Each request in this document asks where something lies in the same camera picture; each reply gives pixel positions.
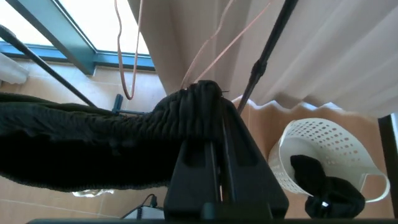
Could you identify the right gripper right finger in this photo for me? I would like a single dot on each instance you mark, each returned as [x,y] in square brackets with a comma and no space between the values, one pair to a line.
[258,189]

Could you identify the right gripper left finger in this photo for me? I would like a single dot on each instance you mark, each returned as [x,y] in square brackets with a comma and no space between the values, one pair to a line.
[186,189]

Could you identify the pink clothes hanger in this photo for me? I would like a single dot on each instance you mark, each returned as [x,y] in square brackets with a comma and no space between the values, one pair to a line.
[129,97]
[234,40]

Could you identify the black garment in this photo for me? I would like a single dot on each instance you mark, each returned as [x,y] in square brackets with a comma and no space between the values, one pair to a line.
[329,193]
[77,140]

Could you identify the white laundry basket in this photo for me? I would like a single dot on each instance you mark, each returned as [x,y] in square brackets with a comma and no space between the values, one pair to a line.
[326,137]

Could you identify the black clothes rack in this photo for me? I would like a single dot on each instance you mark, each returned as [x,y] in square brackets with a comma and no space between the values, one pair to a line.
[259,68]

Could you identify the beige curtain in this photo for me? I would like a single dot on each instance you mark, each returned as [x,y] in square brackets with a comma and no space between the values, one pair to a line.
[311,56]

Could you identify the white curtain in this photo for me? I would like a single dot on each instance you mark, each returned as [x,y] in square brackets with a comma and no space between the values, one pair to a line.
[11,70]

